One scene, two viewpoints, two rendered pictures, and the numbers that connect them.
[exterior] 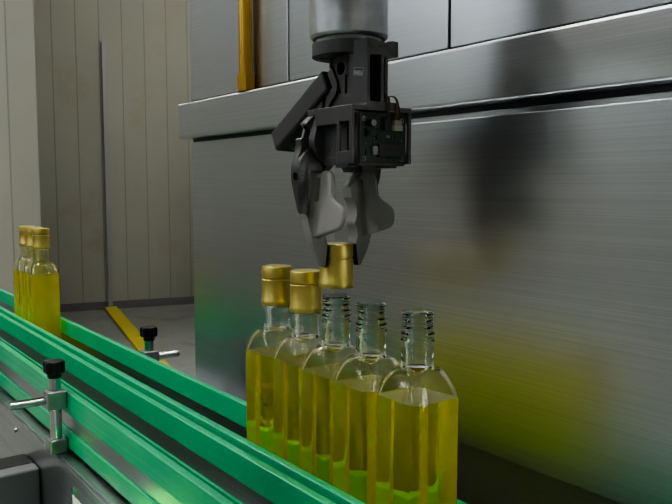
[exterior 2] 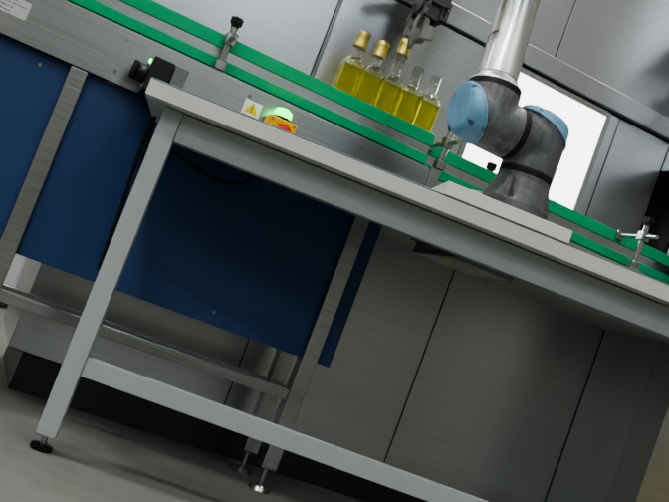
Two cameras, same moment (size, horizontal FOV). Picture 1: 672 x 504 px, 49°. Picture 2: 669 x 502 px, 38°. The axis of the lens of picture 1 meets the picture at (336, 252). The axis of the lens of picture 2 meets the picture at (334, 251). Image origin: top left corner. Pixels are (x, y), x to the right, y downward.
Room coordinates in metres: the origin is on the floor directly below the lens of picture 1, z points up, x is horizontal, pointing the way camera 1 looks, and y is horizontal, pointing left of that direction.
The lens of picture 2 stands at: (0.00, 2.38, 0.41)
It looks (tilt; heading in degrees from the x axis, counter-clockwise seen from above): 5 degrees up; 287
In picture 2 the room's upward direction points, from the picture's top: 21 degrees clockwise
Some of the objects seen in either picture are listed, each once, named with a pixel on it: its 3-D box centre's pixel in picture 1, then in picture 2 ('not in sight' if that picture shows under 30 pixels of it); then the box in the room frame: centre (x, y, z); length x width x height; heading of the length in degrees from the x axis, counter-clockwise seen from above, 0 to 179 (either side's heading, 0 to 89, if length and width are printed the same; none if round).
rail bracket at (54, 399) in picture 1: (38, 410); (230, 43); (1.01, 0.41, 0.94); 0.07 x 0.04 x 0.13; 127
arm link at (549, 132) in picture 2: not in sight; (534, 142); (0.29, 0.32, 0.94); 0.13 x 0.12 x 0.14; 39
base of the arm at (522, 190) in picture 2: not in sight; (519, 194); (0.29, 0.32, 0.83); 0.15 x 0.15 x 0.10
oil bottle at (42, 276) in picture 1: (43, 293); not in sight; (1.59, 0.63, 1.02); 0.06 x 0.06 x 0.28; 37
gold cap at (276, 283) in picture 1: (276, 284); (361, 40); (0.83, 0.07, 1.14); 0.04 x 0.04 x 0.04
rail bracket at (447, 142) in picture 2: not in sight; (442, 146); (0.55, 0.01, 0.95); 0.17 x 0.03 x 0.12; 127
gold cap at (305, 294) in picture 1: (305, 290); (380, 50); (0.79, 0.03, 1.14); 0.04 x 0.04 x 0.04
